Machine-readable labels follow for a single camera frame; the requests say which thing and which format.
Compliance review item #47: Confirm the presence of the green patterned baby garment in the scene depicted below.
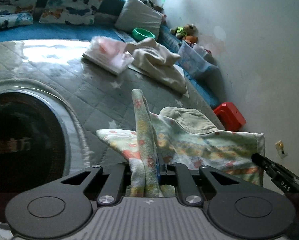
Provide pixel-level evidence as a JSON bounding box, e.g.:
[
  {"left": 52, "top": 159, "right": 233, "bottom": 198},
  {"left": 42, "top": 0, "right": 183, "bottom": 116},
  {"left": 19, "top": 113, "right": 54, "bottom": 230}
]
[{"left": 96, "top": 89, "right": 265, "bottom": 198}]

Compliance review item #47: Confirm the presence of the grey pillow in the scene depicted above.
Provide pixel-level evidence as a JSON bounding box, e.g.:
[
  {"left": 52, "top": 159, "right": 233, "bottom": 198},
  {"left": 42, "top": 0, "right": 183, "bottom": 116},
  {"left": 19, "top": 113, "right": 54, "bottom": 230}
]
[{"left": 114, "top": 0, "right": 163, "bottom": 40}]

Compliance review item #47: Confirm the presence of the clear plastic storage box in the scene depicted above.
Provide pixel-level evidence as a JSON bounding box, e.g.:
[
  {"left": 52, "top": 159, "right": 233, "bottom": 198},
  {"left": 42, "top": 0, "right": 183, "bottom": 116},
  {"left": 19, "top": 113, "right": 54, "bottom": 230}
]
[{"left": 178, "top": 42, "right": 219, "bottom": 80}]

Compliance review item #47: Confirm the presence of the butterfly cushion centre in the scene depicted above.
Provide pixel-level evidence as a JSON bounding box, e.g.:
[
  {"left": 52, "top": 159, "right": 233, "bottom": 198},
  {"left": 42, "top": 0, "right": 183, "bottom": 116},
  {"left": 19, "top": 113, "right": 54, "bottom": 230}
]
[{"left": 39, "top": 0, "right": 104, "bottom": 25}]

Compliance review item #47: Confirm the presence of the pink white folded garment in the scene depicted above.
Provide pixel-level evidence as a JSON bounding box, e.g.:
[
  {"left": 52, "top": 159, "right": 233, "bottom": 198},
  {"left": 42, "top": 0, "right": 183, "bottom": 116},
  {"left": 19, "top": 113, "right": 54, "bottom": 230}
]
[{"left": 83, "top": 36, "right": 134, "bottom": 76}]

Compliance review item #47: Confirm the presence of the grey star quilted table cover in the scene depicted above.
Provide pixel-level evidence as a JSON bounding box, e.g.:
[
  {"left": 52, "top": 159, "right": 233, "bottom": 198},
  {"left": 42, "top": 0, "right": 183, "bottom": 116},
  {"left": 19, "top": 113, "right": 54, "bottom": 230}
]
[{"left": 0, "top": 39, "right": 225, "bottom": 235}]

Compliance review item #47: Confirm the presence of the butterfly cushion left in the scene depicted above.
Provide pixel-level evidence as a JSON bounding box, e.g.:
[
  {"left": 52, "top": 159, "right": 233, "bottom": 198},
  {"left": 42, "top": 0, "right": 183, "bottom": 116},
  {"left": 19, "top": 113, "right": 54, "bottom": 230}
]
[{"left": 0, "top": 0, "right": 38, "bottom": 31}]

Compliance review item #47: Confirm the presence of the stuffed toys pile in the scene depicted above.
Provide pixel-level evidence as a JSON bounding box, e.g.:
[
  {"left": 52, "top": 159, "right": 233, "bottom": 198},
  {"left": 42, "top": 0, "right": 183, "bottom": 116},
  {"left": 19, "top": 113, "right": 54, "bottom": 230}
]
[{"left": 169, "top": 24, "right": 198, "bottom": 45}]

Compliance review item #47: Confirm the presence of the green plastic bowl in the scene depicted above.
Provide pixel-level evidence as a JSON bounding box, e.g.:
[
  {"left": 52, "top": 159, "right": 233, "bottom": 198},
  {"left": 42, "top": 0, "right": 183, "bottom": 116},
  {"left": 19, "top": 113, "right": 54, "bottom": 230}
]
[{"left": 132, "top": 28, "right": 156, "bottom": 42}]

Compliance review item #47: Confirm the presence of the blue sofa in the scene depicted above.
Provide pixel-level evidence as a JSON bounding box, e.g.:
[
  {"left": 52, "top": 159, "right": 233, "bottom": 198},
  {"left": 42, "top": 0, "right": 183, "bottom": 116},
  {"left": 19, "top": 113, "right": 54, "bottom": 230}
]
[{"left": 0, "top": 0, "right": 221, "bottom": 109}]

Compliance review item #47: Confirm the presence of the cream crumpled garment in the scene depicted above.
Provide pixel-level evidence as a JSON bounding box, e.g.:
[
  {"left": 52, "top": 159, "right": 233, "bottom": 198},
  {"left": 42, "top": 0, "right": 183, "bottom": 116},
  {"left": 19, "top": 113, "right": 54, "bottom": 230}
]
[{"left": 125, "top": 38, "right": 187, "bottom": 94}]

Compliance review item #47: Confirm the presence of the butterfly cushion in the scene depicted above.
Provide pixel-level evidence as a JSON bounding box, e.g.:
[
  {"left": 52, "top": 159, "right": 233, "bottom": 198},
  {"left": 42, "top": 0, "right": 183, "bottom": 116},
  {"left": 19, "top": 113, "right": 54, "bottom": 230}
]
[
  {"left": 0, "top": 0, "right": 38, "bottom": 31},
  {"left": 39, "top": 0, "right": 104, "bottom": 25}
]

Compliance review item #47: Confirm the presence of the wall socket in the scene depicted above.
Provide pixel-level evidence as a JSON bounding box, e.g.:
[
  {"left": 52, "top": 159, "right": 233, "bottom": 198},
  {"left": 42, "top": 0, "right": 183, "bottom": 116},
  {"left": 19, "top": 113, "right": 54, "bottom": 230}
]
[{"left": 275, "top": 140, "right": 288, "bottom": 159}]

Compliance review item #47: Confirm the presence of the red plastic stool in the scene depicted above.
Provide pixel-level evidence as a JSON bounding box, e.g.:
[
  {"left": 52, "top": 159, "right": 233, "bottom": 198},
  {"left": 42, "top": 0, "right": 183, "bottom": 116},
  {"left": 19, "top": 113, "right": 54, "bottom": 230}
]
[{"left": 213, "top": 102, "right": 246, "bottom": 132}]

